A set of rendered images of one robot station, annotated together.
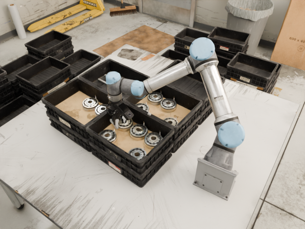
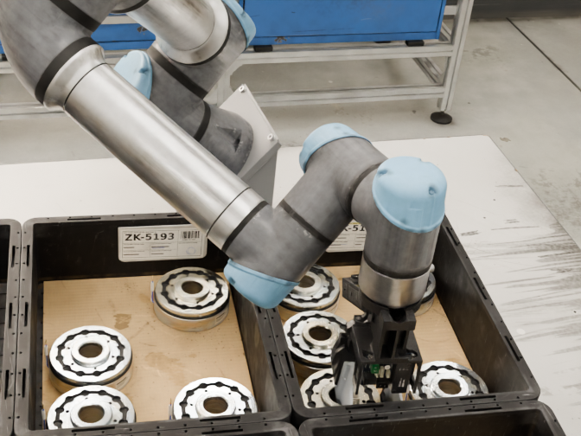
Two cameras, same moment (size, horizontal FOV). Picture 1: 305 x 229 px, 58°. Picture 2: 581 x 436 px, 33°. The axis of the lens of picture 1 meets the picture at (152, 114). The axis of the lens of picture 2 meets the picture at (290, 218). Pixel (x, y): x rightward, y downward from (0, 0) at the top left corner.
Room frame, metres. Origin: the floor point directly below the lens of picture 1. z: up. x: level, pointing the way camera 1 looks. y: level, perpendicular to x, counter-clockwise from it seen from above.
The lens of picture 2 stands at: (1.92, 0.62, 1.73)
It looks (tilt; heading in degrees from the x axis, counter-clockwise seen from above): 35 degrees down; 217
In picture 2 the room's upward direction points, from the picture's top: 6 degrees clockwise
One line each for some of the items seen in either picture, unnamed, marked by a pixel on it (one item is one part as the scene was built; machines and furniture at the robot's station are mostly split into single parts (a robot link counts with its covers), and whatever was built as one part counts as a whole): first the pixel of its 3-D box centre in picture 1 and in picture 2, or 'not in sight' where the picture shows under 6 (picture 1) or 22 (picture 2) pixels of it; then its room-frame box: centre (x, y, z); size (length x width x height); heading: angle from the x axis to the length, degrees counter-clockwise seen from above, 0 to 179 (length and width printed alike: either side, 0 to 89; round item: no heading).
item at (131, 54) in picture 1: (129, 53); not in sight; (2.23, 0.21, 0.71); 0.22 x 0.19 x 0.01; 56
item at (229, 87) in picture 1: (215, 84); not in sight; (1.77, -0.49, 0.70); 0.33 x 0.23 x 0.01; 56
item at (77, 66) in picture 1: (80, 74); not in sight; (2.47, 0.77, 0.31); 0.40 x 0.30 x 0.34; 146
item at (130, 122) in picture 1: (124, 121); (340, 399); (1.18, 0.17, 0.86); 0.10 x 0.10 x 0.01
